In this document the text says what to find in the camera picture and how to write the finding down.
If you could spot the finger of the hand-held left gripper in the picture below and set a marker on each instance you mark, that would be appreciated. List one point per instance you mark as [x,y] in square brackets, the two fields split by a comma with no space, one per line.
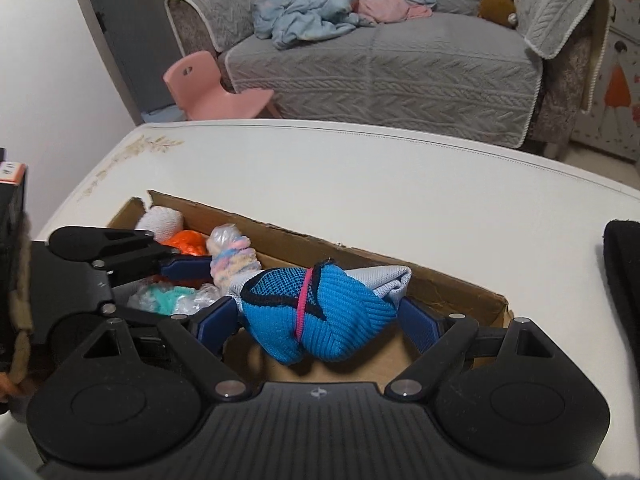
[187,267]
[140,312]

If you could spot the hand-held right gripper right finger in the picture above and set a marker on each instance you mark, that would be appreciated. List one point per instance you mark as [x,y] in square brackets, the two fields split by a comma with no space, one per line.
[420,327]

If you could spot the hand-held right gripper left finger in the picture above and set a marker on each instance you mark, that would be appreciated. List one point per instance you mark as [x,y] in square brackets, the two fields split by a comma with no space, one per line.
[217,325]

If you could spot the pastel striped sock bundle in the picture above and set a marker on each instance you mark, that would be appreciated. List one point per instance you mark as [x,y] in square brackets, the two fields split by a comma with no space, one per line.
[232,260]

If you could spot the cardboard box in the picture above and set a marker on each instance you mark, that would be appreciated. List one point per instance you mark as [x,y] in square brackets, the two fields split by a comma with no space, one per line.
[450,287]

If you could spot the blue sock bundle pink band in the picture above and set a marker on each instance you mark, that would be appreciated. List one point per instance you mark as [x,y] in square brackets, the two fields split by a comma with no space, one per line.
[340,310]

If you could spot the person's left forearm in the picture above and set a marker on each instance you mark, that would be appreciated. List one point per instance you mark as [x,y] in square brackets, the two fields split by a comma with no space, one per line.
[21,310]

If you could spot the small orange plastic bundle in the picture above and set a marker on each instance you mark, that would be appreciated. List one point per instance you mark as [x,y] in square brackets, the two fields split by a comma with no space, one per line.
[190,242]

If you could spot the white fluffy bundle teal tie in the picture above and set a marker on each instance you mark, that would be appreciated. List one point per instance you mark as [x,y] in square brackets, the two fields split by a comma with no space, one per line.
[165,297]

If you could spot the white fluffy sock bundle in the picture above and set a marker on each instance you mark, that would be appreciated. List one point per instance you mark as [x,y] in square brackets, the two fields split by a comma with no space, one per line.
[160,222]

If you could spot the pink child chair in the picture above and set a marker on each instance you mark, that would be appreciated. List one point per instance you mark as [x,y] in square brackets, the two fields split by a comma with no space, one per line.
[205,85]

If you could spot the black cloth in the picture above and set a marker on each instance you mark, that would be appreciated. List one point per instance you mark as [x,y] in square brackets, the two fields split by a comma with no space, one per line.
[625,280]

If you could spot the grey door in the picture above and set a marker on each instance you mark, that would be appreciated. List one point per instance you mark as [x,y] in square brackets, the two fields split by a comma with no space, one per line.
[125,35]

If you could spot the grey sofa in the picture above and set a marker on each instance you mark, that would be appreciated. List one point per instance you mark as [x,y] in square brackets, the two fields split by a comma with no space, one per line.
[400,75]

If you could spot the grey knitted armrest cover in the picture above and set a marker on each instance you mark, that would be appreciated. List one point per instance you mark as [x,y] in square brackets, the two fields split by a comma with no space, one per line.
[215,5]
[555,5]

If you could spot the blue and pink blanket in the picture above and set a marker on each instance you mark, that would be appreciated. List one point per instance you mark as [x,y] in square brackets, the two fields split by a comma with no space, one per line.
[310,5]

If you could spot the refrigerator with flower decals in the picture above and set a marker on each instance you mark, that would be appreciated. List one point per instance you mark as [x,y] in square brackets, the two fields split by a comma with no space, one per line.
[620,85]

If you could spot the brown plush toy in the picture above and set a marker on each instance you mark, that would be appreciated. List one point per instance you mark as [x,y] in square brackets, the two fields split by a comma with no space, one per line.
[495,10]

